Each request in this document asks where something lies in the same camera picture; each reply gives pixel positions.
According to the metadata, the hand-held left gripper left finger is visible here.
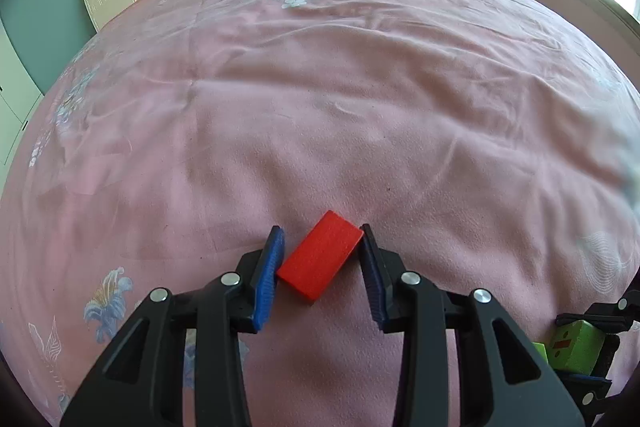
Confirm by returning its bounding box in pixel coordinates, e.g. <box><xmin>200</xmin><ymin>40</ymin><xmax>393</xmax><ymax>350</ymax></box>
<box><xmin>60</xmin><ymin>224</ymin><xmax>287</xmax><ymax>427</ymax></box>

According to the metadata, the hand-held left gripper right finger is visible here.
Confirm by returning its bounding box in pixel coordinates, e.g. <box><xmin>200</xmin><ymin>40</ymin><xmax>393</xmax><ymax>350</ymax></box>
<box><xmin>359</xmin><ymin>223</ymin><xmax>586</xmax><ymax>427</ymax></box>

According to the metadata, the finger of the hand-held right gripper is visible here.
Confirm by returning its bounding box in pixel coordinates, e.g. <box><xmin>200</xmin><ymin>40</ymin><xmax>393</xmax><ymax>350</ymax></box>
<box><xmin>555</xmin><ymin>289</ymin><xmax>640</xmax><ymax>334</ymax></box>
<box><xmin>551</xmin><ymin>368</ymin><xmax>614</xmax><ymax>424</ymax></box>

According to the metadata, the green block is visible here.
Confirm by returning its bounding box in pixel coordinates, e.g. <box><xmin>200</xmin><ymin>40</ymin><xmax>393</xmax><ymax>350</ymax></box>
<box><xmin>531</xmin><ymin>319</ymin><xmax>607</xmax><ymax>377</ymax></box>

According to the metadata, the red block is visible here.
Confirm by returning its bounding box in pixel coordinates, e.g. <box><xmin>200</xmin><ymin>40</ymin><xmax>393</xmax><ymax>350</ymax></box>
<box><xmin>276</xmin><ymin>210</ymin><xmax>365</xmax><ymax>304</ymax></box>

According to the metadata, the pink floral blanket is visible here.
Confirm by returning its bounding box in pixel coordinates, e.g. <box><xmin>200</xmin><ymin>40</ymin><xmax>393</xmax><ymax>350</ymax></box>
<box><xmin>0</xmin><ymin>0</ymin><xmax>640</xmax><ymax>427</ymax></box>

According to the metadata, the white wardrobe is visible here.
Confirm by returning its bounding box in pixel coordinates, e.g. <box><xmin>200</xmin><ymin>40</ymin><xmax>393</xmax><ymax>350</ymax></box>
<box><xmin>0</xmin><ymin>14</ymin><xmax>46</xmax><ymax>165</ymax></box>

